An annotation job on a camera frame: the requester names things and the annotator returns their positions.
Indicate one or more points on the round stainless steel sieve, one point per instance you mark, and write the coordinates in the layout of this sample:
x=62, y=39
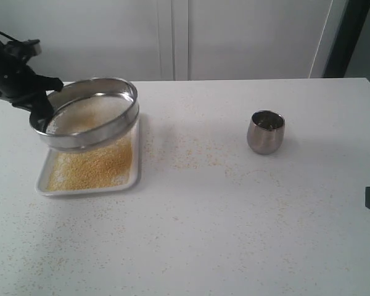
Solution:
x=101, y=135

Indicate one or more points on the black wrist camera on left gripper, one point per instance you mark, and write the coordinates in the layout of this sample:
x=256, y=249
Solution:
x=23, y=50

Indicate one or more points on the yellow white grain mix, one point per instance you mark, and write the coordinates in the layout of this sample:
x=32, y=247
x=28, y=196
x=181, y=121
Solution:
x=87, y=114

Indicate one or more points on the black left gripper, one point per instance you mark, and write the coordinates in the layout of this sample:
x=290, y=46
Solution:
x=24, y=89

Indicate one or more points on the white square plastic tray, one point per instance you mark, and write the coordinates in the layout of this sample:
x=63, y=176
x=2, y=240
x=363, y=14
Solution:
x=41, y=185

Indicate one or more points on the yellow millet grains on tray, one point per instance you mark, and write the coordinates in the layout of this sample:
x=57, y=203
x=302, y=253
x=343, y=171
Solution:
x=107, y=166

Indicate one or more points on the stainless steel cup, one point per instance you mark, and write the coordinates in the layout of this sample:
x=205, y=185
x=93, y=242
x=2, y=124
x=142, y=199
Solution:
x=265, y=133

